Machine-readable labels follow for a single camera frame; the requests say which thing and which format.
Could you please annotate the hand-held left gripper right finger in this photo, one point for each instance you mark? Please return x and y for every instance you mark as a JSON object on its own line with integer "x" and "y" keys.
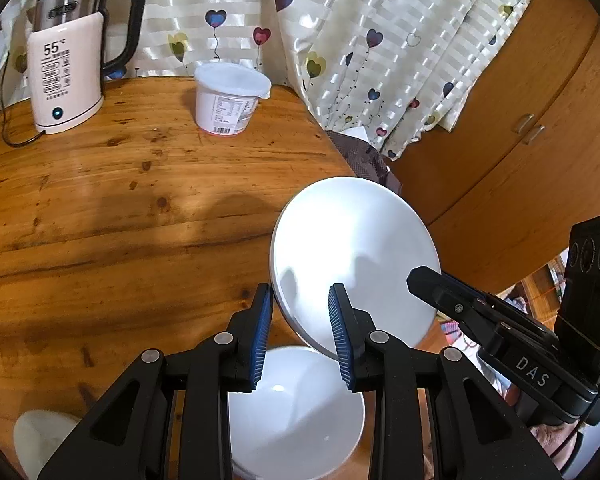
{"x": 341, "y": 340}

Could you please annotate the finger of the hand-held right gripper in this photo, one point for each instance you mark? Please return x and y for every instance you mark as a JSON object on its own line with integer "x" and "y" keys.
{"x": 462, "y": 285}
{"x": 430, "y": 285}

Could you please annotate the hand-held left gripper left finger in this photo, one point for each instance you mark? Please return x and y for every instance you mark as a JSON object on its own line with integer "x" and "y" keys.
{"x": 261, "y": 340}

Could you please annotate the white bowl with blue stripe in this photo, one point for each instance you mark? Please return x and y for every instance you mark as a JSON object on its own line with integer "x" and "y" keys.
{"x": 290, "y": 410}

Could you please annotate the white round plate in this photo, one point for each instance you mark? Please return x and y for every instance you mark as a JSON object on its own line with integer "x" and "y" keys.
{"x": 350, "y": 230}

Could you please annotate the person's right hand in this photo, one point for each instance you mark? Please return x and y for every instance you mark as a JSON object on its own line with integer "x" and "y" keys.
{"x": 550, "y": 442}

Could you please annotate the wooden cabinet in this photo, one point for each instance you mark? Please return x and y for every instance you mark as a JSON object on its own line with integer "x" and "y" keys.
{"x": 505, "y": 185}

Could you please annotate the brown patterned cloth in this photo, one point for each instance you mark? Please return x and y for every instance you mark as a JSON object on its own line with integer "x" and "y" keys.
{"x": 365, "y": 160}

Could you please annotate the white plastic tub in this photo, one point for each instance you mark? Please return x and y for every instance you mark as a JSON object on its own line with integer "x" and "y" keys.
{"x": 225, "y": 110}

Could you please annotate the white curtain with hearts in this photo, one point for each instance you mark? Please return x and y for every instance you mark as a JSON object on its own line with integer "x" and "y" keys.
{"x": 380, "y": 0}

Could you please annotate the white electric kettle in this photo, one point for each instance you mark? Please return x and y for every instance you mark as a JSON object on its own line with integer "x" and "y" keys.
{"x": 65, "y": 85}

